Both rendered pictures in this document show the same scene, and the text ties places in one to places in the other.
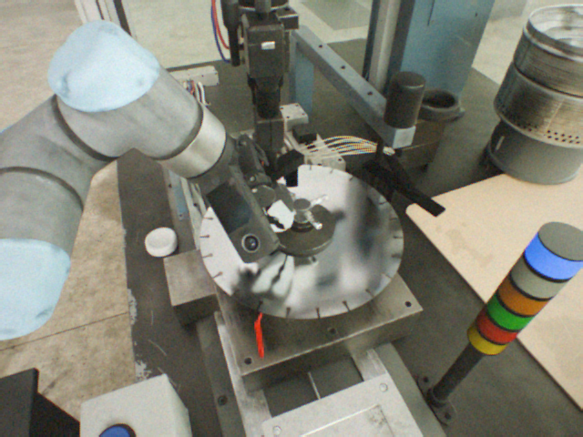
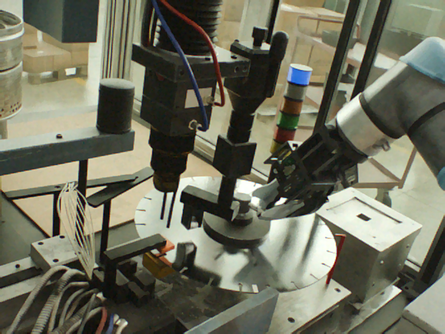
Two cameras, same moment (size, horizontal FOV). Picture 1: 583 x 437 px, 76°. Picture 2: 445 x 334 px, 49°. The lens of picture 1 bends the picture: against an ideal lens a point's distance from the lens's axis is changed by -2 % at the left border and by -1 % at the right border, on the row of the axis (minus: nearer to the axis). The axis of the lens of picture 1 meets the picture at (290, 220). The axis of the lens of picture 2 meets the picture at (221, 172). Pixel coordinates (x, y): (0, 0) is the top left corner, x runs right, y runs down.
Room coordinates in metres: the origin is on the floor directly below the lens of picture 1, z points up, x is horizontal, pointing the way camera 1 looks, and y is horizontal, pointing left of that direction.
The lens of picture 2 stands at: (0.77, 0.56, 1.37)
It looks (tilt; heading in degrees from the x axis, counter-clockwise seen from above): 26 degrees down; 242
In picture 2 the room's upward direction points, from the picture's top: 11 degrees clockwise
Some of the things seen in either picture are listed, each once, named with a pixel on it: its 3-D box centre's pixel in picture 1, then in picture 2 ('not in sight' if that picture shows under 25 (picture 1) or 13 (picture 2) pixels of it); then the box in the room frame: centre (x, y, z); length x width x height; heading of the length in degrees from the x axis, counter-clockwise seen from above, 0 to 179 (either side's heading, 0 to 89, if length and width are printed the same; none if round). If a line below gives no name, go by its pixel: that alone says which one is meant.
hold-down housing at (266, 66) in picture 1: (266, 81); (244, 105); (0.48, 0.03, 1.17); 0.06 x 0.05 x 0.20; 11
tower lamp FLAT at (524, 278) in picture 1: (540, 271); (295, 89); (0.21, -0.24, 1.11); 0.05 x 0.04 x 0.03; 110
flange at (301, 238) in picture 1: (301, 222); (238, 218); (0.42, -0.02, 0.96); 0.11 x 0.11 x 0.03
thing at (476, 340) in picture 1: (489, 332); (281, 146); (0.21, -0.24, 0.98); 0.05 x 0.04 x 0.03; 110
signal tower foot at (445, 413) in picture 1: (437, 395); not in sight; (0.21, -0.24, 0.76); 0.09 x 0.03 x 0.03; 20
